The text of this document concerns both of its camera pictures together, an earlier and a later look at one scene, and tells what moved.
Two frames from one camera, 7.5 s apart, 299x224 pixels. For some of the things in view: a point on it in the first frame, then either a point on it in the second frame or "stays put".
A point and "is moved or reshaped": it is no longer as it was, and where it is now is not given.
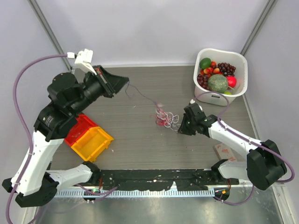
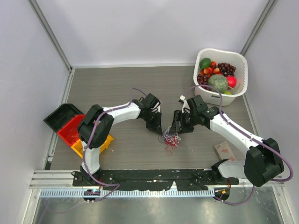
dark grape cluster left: [202, 80] stays put
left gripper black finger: [114, 82] -> [155, 124]
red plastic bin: [83, 124] stays put
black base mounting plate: [155, 179] stays put
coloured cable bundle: [166, 119] is moved or reshaped
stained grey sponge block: [224, 152] stays put
